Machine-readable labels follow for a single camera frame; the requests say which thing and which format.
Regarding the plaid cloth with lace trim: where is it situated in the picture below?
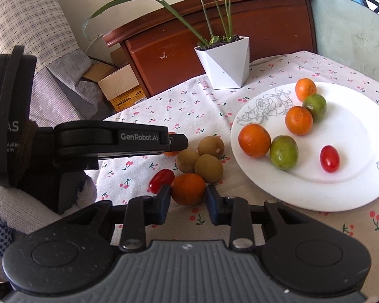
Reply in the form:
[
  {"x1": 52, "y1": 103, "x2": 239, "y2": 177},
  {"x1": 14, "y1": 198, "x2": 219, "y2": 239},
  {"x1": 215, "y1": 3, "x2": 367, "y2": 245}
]
[{"x1": 0, "y1": 0, "x2": 83, "y2": 73}]

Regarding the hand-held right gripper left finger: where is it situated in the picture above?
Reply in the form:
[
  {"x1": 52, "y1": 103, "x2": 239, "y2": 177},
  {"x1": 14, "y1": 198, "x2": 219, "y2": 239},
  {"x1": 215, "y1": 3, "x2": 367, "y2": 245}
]
[{"x1": 63, "y1": 185, "x2": 173, "y2": 253}]

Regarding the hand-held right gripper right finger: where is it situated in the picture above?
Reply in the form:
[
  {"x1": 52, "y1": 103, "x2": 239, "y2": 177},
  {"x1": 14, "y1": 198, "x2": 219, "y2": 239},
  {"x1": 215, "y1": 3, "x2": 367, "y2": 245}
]
[{"x1": 205, "y1": 185, "x2": 307, "y2": 250}]

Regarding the green jujube fruit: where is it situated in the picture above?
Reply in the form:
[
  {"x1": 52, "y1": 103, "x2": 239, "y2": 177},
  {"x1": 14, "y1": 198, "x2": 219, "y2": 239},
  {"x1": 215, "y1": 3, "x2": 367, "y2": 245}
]
[
  {"x1": 269, "y1": 135, "x2": 299, "y2": 170},
  {"x1": 302, "y1": 94, "x2": 327, "y2": 122}
]

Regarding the open cardboard box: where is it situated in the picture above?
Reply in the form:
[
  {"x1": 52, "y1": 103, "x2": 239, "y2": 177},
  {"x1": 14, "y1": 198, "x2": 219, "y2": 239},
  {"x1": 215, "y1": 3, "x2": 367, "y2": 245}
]
[{"x1": 84, "y1": 47, "x2": 147, "y2": 112}]

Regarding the white plate with line drawing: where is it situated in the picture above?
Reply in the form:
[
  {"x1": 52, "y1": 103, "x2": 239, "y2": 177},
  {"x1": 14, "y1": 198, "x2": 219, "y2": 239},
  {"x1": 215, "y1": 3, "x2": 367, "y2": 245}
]
[{"x1": 230, "y1": 82, "x2": 379, "y2": 212}]

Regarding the person's left hand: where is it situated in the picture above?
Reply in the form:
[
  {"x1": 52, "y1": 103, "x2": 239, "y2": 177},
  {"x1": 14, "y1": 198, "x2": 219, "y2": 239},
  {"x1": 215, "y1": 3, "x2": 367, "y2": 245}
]
[{"x1": 0, "y1": 177, "x2": 97, "y2": 276}]

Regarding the cherry print tablecloth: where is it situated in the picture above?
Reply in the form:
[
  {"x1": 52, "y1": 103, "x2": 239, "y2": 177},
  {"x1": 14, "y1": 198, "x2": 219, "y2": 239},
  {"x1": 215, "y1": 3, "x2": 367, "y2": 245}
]
[{"x1": 82, "y1": 50, "x2": 379, "y2": 294}]

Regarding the small orange mandarin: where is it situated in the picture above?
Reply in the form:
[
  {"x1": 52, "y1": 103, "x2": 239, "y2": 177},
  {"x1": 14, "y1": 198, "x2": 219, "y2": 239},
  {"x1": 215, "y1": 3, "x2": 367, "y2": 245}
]
[
  {"x1": 162, "y1": 132, "x2": 181, "y2": 157},
  {"x1": 285, "y1": 106, "x2": 313, "y2": 136},
  {"x1": 171, "y1": 173, "x2": 206, "y2": 206},
  {"x1": 295, "y1": 78, "x2": 317, "y2": 102}
]

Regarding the large orange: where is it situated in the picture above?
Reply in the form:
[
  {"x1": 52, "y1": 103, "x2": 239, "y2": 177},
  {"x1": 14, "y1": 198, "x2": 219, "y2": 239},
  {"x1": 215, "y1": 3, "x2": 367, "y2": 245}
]
[{"x1": 238, "y1": 123, "x2": 271, "y2": 159}]

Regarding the dark red wooden cabinet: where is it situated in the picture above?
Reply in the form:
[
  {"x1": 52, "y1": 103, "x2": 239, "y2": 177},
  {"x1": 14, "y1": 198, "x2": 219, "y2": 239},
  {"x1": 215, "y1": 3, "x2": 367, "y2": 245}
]
[{"x1": 103, "y1": 0, "x2": 318, "y2": 98}]

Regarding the lilac checked cloth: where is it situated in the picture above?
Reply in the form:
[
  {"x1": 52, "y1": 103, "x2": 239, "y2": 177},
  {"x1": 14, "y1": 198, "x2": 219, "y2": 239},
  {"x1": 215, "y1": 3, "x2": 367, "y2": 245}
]
[{"x1": 28, "y1": 50, "x2": 116, "y2": 128}]

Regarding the red cherry tomato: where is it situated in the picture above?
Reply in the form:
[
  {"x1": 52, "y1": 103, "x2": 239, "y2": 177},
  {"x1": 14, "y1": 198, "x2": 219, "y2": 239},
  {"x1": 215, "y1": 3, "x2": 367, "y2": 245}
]
[
  {"x1": 148, "y1": 169, "x2": 175, "y2": 194},
  {"x1": 320, "y1": 145, "x2": 340, "y2": 173}
]

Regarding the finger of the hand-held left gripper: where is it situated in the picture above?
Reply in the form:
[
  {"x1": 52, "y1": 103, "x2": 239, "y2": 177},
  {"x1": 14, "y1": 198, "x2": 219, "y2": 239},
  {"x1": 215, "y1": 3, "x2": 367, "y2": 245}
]
[{"x1": 54, "y1": 121, "x2": 189, "y2": 171}]

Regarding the green plant in white pot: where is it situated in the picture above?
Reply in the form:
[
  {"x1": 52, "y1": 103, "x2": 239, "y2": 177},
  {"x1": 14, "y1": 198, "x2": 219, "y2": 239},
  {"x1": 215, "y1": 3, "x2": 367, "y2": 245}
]
[{"x1": 82, "y1": 0, "x2": 253, "y2": 90}]

